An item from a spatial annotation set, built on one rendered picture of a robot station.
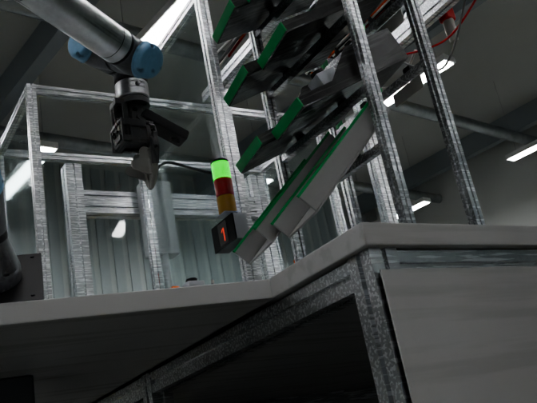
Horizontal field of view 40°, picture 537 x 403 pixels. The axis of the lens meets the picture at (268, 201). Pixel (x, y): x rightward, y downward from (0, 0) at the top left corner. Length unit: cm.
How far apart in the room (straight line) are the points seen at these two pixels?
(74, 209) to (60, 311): 179
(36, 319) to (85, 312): 6
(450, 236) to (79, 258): 190
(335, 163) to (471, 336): 45
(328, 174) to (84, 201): 165
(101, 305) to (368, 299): 35
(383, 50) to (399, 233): 61
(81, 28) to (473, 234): 82
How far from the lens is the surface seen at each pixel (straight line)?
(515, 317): 103
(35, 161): 254
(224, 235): 192
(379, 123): 133
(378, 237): 90
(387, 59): 146
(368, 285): 90
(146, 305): 101
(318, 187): 124
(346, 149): 130
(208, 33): 222
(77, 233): 274
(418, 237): 94
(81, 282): 268
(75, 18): 143
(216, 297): 103
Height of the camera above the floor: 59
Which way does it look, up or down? 20 degrees up
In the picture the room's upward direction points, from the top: 11 degrees counter-clockwise
